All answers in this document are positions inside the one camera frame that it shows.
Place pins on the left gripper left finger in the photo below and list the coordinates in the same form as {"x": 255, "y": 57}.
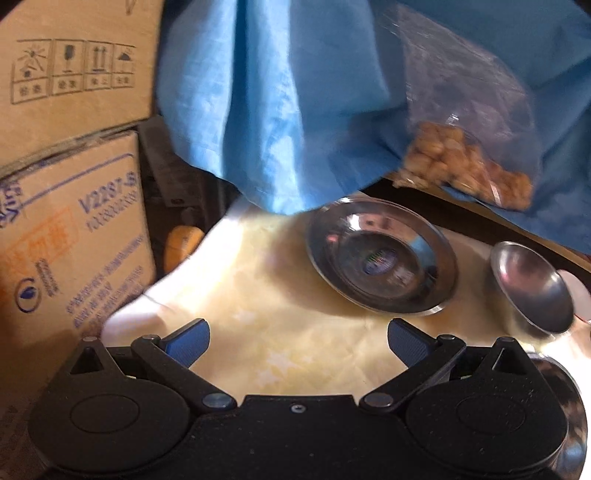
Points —
{"x": 167, "y": 361}

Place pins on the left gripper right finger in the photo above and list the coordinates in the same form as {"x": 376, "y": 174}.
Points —
{"x": 429, "y": 361}

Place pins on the steel plate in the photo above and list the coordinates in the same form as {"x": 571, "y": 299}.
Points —
{"x": 570, "y": 461}
{"x": 382, "y": 256}

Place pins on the deep steel bowl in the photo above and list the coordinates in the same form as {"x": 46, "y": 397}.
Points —
{"x": 527, "y": 296}

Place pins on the white bowl red rim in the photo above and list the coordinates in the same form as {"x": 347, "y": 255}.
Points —
{"x": 580, "y": 295}

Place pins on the cream tablecloth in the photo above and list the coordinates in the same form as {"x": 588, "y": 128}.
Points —
{"x": 276, "y": 325}

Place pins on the orange round object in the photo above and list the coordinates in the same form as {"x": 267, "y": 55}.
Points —
{"x": 180, "y": 243}

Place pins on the lower cardboard box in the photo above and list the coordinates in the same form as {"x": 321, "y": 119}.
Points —
{"x": 74, "y": 249}

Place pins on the cardboard box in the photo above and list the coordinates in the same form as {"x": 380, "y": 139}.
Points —
{"x": 73, "y": 68}
{"x": 74, "y": 249}

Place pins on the wooden shelf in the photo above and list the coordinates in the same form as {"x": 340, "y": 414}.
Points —
{"x": 478, "y": 222}

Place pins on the plastic bag of snacks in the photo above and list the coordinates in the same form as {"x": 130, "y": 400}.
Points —
{"x": 470, "y": 119}

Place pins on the blue cloth garment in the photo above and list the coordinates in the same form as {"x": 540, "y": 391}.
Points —
{"x": 298, "y": 103}

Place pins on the upper cardboard box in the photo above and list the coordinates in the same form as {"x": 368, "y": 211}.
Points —
{"x": 73, "y": 68}

